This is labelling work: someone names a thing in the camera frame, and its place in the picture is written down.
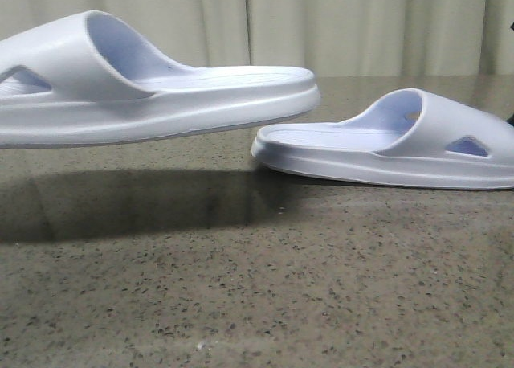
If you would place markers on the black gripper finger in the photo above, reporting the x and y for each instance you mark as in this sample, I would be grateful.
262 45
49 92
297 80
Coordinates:
510 120

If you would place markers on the pale green curtain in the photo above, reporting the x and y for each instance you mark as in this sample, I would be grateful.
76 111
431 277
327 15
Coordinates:
330 37

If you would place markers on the light blue slipper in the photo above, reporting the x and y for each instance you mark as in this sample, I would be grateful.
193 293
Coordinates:
408 137
91 79

